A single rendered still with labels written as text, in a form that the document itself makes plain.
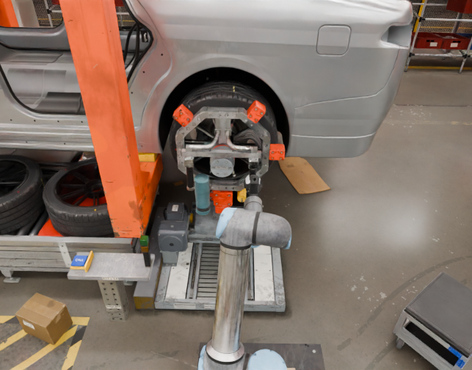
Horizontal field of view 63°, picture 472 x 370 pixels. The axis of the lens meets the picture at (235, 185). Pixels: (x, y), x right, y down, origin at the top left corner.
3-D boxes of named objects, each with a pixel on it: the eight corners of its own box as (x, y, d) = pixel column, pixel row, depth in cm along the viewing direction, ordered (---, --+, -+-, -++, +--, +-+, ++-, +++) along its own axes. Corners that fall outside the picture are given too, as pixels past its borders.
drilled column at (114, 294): (129, 307, 240) (118, 261, 215) (125, 321, 232) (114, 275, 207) (114, 307, 240) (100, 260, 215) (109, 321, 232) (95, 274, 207)
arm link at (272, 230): (293, 214, 132) (292, 229, 198) (258, 209, 134) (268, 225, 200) (288, 248, 130) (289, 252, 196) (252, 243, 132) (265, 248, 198)
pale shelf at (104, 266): (155, 257, 218) (154, 253, 216) (149, 281, 204) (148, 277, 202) (78, 255, 218) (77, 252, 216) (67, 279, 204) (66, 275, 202)
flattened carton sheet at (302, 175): (303, 157, 381) (303, 154, 379) (330, 190, 339) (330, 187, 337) (275, 162, 374) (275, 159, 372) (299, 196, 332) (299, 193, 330)
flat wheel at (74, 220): (144, 176, 305) (141, 150, 291) (154, 233, 255) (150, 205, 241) (55, 189, 290) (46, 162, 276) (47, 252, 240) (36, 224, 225)
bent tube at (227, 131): (255, 135, 218) (257, 118, 212) (257, 153, 203) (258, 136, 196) (224, 134, 218) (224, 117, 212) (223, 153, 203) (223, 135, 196)
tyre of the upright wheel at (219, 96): (297, 120, 247) (214, 56, 223) (302, 139, 228) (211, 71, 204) (233, 184, 279) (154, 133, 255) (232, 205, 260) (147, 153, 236)
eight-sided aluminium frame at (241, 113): (266, 186, 247) (272, 107, 214) (266, 191, 242) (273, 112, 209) (180, 183, 247) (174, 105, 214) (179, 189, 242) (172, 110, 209)
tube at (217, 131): (221, 134, 218) (220, 117, 212) (219, 153, 203) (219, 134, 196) (189, 133, 218) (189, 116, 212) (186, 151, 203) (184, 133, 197)
